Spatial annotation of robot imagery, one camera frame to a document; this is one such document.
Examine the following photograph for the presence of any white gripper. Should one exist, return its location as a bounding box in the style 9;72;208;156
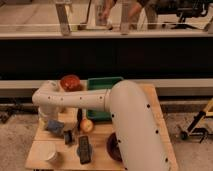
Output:
38;107;73;145

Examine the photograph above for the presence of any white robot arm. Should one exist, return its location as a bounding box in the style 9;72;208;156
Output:
32;80;170;171

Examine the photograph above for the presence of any wooden table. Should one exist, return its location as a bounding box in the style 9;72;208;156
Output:
25;84;179;171

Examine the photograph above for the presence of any yellow apple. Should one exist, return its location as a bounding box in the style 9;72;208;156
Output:
80;119;94;133

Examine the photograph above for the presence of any black remote control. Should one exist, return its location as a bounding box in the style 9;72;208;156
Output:
79;136;91;164

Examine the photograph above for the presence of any white cup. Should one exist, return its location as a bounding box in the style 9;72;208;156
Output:
45;151;58;162

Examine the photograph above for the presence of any dark brown plate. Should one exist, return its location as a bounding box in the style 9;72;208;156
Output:
107;133;122;162

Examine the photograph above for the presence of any red brown bowl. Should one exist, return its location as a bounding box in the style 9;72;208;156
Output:
60;75;82;92

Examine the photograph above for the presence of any green plastic bin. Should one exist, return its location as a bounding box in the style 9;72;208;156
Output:
86;77;122;122

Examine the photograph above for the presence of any yellow black cart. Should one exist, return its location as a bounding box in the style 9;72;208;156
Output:
180;98;213;142

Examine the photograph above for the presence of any black handled utensil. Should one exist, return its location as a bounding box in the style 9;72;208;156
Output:
77;109;83;131

